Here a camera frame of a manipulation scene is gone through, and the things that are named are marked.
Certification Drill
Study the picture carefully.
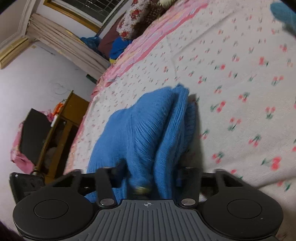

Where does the blue knit sweater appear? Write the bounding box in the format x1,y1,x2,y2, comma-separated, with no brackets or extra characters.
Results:
87,85,196,201

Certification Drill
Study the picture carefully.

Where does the wooden tv cabinet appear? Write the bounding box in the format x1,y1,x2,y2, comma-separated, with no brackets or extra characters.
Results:
32,92,89,184

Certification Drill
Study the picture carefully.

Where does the black television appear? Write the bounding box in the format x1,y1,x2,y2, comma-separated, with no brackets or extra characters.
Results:
20,108,51,166

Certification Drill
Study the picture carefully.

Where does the orange object on cabinet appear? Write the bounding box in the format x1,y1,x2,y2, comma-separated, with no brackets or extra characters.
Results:
52,102,64,116

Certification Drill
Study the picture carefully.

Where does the left beige curtain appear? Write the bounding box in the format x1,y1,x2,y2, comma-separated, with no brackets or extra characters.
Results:
27,14,109,79

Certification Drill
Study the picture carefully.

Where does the cherry print bed sheet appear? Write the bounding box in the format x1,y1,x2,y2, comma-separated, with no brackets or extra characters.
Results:
69,0,296,241

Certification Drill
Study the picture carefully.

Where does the blue plastic bag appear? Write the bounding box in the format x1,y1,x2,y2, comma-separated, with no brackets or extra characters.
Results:
80,36,101,53

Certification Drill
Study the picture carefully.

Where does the blue yellow garment by pillow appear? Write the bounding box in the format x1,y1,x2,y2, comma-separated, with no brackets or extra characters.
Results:
109,37,132,64

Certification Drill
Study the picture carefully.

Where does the maroon bed cover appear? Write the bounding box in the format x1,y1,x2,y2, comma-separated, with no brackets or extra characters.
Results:
97,14,124,60

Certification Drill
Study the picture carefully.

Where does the window with grille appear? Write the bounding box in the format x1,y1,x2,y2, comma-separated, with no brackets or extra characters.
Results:
43,0,130,33

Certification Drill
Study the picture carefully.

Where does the teal folded garment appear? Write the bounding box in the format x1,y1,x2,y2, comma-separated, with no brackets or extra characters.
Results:
270,1,295,36

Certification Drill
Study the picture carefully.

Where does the pink striped blanket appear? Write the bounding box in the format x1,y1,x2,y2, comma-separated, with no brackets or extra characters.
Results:
64,1,210,173

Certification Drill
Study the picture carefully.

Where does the red floral pillow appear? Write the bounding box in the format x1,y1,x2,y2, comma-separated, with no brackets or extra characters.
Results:
116,0,166,40

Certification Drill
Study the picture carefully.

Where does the pale yellow pillow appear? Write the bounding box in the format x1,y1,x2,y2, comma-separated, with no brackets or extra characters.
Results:
158,0,175,8

